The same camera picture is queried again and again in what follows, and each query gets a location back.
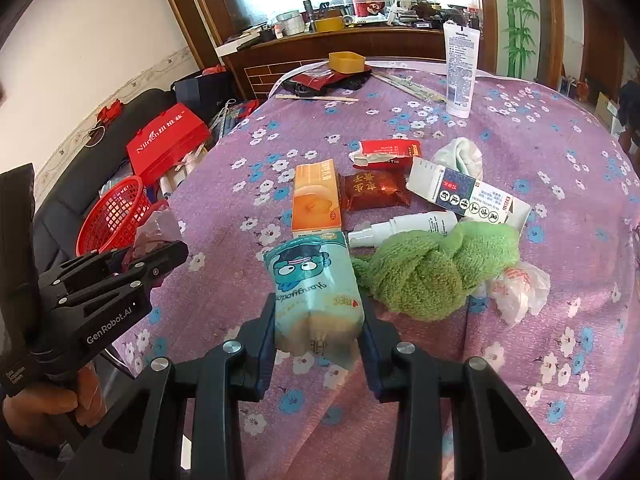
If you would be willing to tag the crumpled red cigarette pack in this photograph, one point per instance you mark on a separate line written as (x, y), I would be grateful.
(390, 150)

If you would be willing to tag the brown snack packet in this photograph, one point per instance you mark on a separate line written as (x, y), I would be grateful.
(375, 189)

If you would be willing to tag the orange carton box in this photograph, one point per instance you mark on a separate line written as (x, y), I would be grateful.
(315, 195)

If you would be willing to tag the red knot ornament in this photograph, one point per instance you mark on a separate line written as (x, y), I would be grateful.
(107, 115)

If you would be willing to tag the red gift box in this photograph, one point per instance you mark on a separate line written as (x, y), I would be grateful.
(165, 142)

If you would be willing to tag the yellow plastic box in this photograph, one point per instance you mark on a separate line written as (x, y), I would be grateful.
(346, 62)

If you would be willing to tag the green towel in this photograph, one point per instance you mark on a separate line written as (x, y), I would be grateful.
(425, 275)

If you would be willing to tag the black sofa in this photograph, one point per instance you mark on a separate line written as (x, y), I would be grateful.
(65, 185)

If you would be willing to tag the teal cartoon tissue packet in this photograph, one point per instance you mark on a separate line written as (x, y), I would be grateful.
(310, 280)

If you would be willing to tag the white spray bottle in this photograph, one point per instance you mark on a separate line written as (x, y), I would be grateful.
(400, 227)

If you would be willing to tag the person's left hand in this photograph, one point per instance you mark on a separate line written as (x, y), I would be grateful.
(40, 407)

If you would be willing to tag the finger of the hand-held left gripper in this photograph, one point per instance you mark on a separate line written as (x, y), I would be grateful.
(115, 290)
(150, 257)

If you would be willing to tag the red plastic basket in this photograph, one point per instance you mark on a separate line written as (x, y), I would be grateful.
(112, 215)

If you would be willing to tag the measuring tape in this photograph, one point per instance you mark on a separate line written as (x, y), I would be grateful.
(220, 122)

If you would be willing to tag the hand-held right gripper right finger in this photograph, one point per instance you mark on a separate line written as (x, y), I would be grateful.
(372, 360)

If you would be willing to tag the white and blue medicine box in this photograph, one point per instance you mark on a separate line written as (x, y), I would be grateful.
(465, 195)

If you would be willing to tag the white plastic wrapper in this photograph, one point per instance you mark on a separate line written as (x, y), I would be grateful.
(155, 225)

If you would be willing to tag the dark jacket on post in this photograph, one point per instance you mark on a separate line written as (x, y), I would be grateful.
(630, 110)

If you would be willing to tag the crumpled white tissue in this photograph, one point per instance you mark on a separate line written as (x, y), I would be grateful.
(462, 157)

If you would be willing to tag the purple floral tablecloth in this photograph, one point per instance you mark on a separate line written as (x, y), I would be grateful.
(240, 200)

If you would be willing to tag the dark shopping bag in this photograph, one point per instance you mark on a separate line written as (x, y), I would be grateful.
(200, 92)

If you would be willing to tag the wooden counter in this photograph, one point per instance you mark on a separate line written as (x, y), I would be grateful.
(280, 65)

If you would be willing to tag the red and blue printed bag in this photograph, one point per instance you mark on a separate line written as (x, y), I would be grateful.
(245, 110)

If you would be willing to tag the wooden chopstick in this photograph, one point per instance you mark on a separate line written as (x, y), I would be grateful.
(315, 97)

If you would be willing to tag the white lotion tube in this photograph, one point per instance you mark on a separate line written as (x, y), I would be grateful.
(461, 70)

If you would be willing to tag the cardboard box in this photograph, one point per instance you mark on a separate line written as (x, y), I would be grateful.
(606, 110)

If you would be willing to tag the dark red pouch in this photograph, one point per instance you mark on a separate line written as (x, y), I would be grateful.
(315, 80)

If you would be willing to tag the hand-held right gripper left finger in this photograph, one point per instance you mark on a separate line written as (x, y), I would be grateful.
(265, 345)

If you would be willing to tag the white plastic bag red print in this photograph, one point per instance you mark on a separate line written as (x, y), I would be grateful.
(520, 290)

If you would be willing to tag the pale sticks bundle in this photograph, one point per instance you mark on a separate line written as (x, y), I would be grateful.
(410, 87)

